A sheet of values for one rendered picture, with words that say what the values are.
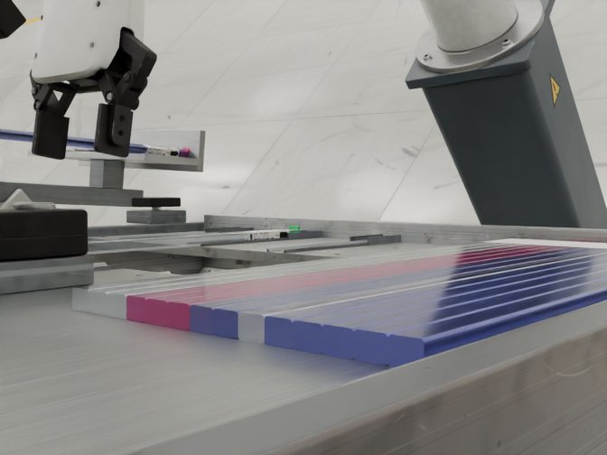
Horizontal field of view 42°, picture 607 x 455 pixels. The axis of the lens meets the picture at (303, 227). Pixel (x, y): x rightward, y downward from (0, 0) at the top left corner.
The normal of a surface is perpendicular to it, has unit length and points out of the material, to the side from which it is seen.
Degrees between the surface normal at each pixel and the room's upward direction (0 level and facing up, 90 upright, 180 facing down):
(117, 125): 90
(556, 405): 90
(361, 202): 0
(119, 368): 43
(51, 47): 37
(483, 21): 90
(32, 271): 90
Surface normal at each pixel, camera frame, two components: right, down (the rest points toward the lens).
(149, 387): 0.00, -1.00
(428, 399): 0.77, 0.04
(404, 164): -0.44, -0.70
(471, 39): -0.20, 0.69
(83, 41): -0.57, -0.12
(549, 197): -0.38, 0.71
